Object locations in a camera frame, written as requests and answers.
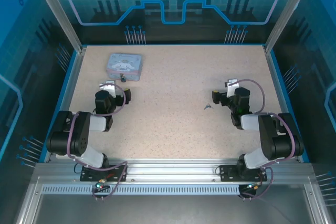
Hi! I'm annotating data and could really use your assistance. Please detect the blue cartoon tin box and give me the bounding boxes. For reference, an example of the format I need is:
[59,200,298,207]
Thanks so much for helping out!
[106,52,144,82]

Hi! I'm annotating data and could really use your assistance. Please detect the power connector with LED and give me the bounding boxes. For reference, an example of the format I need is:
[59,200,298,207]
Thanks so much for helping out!
[91,178,110,192]
[245,182,263,192]

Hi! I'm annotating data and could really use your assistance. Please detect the grey metal sheet panel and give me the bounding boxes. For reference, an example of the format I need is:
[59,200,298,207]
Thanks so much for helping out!
[15,176,331,224]

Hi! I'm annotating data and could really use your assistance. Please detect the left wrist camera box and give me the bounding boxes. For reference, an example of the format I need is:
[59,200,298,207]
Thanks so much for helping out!
[99,80,117,98]

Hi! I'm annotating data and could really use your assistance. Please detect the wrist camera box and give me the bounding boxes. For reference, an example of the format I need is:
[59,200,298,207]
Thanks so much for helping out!
[224,78,240,98]
[99,80,117,98]

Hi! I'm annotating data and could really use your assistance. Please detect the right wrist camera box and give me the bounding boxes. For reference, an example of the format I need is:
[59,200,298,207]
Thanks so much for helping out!
[224,78,240,98]

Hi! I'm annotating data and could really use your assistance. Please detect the blue-edged aluminium side rail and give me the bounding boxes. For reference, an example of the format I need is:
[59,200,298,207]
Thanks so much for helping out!
[263,47,311,162]
[39,47,86,162]

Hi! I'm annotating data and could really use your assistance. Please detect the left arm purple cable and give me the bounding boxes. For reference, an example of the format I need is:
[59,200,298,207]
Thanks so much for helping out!
[66,82,129,201]

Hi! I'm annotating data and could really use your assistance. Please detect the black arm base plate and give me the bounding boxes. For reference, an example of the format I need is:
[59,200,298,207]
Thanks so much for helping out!
[219,165,268,182]
[80,164,128,182]

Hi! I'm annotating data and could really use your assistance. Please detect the aluminium mounting rail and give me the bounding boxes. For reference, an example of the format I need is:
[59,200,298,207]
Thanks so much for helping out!
[34,158,314,183]

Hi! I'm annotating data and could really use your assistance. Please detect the slotted grey cable duct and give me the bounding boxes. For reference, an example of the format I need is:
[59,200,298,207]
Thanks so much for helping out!
[41,184,242,195]

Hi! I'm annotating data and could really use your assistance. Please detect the aluminium frame post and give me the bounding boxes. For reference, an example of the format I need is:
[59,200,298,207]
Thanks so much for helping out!
[28,0,87,53]
[264,0,317,53]

